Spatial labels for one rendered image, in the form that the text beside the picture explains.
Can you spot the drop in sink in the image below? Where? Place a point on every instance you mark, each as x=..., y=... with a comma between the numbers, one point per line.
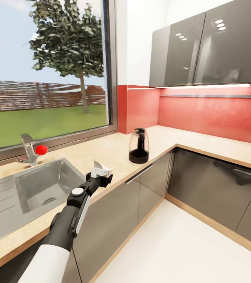
x=29, y=194

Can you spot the cabinet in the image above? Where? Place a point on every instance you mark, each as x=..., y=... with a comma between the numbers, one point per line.
x=106, y=225
x=217, y=188
x=209, y=48

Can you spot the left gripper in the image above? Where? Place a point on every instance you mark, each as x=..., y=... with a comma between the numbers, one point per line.
x=101, y=181

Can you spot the electric kettle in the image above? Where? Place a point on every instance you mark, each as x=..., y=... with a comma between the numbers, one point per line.
x=139, y=146

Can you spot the paper coffee filter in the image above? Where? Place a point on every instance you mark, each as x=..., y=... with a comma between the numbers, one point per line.
x=101, y=166

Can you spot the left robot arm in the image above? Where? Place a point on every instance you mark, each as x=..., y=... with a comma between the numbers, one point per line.
x=49, y=262

